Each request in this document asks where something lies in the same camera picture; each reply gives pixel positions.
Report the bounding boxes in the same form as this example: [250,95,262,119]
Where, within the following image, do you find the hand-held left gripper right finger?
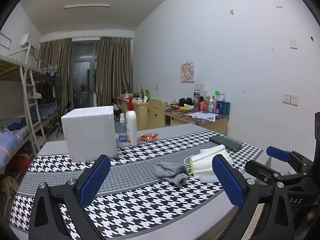
[212,154,297,240]

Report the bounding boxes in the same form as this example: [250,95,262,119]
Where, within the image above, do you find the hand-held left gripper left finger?
[28,154,112,240]

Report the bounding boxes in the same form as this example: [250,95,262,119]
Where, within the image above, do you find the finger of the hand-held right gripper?
[266,146,314,174]
[244,159,300,184]

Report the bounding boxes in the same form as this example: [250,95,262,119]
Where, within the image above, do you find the light blue face mask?
[184,144,234,174]

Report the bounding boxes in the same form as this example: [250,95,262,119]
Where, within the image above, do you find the white foam box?
[61,106,118,162]

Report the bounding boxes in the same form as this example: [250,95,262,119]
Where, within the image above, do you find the grey sock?
[155,162,190,186]

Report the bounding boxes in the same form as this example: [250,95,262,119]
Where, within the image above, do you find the dark smartphone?
[209,135,242,152]

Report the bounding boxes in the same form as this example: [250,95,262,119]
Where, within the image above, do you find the houndstooth table cloth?
[9,130,264,240]

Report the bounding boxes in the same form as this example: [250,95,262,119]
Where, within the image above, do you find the clear blue spray bottle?
[115,113,128,143]

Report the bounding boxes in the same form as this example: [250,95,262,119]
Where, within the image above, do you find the wooden desk patterned top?
[164,109,229,136]

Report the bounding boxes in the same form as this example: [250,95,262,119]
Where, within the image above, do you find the white lotion pump bottle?
[126,96,138,147]

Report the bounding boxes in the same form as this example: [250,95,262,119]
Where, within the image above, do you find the orange snack packet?
[139,133,160,142]

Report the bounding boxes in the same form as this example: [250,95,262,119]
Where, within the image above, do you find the white papers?
[188,112,217,122]

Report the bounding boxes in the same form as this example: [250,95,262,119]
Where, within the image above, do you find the red cloth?
[10,155,30,173]

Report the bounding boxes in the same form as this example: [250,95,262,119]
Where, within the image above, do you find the light wooden desk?
[117,96,165,130]

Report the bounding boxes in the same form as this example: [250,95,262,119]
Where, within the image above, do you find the wooden smiley chair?
[148,100,165,129]

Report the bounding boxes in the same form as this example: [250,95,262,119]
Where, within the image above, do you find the blue patterned quilt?
[0,125,30,175]

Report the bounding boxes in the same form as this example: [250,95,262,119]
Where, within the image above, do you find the white bed ladder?
[19,65,47,153]

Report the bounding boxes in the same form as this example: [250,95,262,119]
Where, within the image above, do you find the glass balcony door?
[71,40,100,108]

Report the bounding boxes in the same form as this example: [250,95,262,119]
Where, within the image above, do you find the brown curtain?
[37,38,72,120]
[96,36,134,107]

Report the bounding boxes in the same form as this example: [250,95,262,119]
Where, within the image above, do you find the hanging dark clothes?
[46,66,59,85]

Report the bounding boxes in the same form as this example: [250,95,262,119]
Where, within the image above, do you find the white metal bunk bed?
[0,31,63,155]

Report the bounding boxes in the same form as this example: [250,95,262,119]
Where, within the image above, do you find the white air conditioner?
[20,34,31,48]

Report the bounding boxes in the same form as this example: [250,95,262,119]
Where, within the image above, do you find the ceiling light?
[64,4,110,10]

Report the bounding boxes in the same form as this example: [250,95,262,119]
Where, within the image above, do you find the cartoon wall poster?
[180,60,196,82]

